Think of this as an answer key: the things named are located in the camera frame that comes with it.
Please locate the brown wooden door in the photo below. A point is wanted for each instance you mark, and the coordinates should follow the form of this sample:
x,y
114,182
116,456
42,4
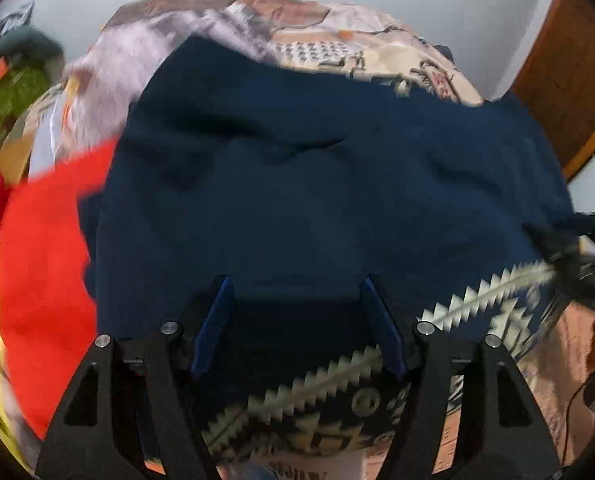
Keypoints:
x,y
557,82

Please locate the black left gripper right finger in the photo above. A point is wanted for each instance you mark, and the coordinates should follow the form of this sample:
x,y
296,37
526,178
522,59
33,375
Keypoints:
x,y
502,433

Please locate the navy patterned hoodie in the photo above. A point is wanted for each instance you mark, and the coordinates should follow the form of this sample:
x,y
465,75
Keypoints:
x,y
293,223

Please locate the green patterned box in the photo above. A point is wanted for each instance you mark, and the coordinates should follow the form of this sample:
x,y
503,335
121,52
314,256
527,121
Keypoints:
x,y
30,61

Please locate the printed newspaper bedsheet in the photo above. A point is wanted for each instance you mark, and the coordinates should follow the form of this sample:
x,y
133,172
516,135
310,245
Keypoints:
x,y
299,35

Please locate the red folded garment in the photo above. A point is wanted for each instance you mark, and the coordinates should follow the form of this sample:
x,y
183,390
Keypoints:
x,y
47,319

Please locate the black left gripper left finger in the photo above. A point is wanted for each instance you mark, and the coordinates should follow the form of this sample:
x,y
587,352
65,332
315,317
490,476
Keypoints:
x,y
130,409

